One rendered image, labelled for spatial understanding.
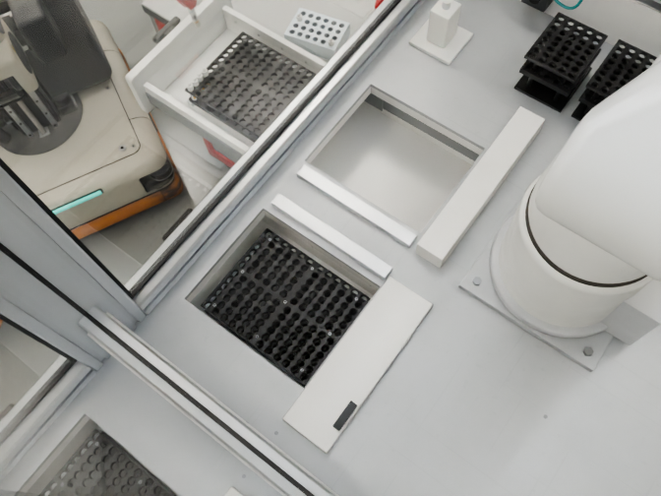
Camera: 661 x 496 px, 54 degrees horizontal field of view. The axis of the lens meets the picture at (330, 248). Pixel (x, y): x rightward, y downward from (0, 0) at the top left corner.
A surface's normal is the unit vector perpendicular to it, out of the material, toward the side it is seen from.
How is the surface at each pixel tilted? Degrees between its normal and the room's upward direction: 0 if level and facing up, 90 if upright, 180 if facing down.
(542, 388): 0
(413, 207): 0
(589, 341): 0
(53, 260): 90
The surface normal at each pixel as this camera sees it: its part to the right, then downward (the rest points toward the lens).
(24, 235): 0.80, 0.53
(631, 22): -0.60, 0.74
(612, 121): -0.21, -0.43
